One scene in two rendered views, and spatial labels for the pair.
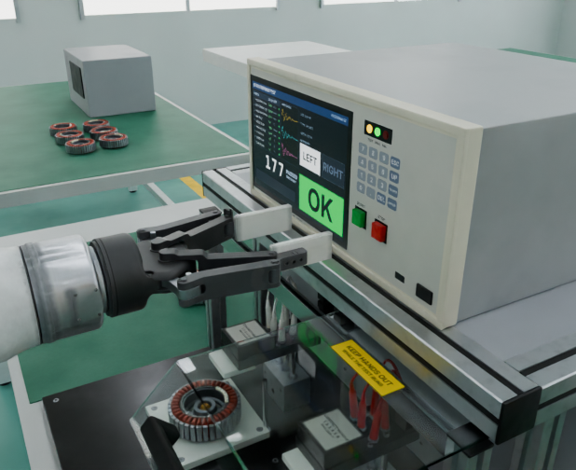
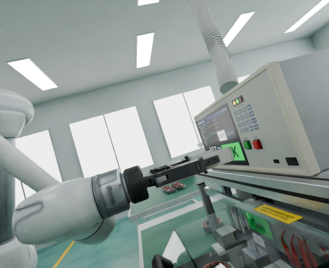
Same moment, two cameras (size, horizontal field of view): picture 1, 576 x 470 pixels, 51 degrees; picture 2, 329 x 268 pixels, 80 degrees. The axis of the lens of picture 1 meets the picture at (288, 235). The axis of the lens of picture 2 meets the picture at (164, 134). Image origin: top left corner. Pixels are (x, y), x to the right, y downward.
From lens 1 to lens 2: 27 cm
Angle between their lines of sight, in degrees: 35
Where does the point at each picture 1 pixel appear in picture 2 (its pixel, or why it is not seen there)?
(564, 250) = not seen: outside the picture
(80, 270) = (113, 177)
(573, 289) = not seen: outside the picture
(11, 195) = (149, 210)
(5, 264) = (84, 179)
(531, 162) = (319, 74)
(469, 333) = not seen: outside the picture
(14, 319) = (84, 201)
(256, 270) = (191, 164)
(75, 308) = (112, 195)
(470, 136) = (271, 65)
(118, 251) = (131, 169)
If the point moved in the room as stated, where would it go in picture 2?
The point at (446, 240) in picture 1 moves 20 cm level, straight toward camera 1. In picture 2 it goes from (287, 122) to (276, 135)
